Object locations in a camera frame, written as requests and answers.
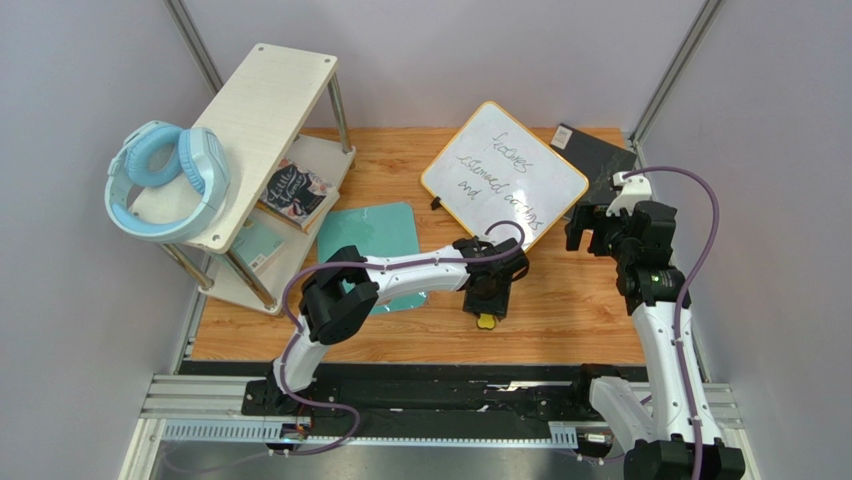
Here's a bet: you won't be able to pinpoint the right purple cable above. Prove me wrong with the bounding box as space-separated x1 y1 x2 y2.
622 166 721 480

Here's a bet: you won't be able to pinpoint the teal notebook on lower shelf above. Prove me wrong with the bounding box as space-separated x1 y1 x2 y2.
231 217 284 275

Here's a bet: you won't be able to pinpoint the teal cutting mat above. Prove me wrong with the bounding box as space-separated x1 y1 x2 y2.
316 201 429 316

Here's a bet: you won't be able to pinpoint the yellow framed whiteboard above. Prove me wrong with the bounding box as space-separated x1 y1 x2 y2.
420 101 590 252

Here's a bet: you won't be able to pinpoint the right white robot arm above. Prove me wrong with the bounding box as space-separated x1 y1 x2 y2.
566 200 746 479

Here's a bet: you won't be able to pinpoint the yellow bone-shaped eraser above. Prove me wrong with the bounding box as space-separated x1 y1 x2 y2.
476 314 499 330

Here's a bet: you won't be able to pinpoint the white two-tier shelf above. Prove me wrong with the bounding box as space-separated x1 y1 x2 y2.
160 43 355 315

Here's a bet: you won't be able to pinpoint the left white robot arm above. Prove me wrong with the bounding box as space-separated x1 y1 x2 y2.
272 237 529 395

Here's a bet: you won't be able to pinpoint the purple cable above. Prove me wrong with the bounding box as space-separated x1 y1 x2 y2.
269 220 527 457
622 166 721 480

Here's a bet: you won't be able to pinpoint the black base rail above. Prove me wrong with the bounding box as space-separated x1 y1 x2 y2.
240 362 650 441

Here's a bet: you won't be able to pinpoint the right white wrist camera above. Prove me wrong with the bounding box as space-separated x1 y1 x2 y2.
605 171 653 217

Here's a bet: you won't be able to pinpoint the blue headphones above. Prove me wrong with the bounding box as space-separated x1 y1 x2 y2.
104 120 231 244

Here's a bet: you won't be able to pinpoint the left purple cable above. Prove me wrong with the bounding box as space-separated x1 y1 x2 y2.
269 220 527 457

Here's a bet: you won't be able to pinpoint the dark floral book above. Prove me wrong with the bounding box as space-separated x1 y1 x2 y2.
256 158 339 233

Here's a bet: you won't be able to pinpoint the slotted cable duct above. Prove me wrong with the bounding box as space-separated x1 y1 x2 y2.
161 421 579 449

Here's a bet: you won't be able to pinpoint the black notebook in plastic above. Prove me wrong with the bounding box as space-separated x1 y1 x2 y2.
550 123 637 222

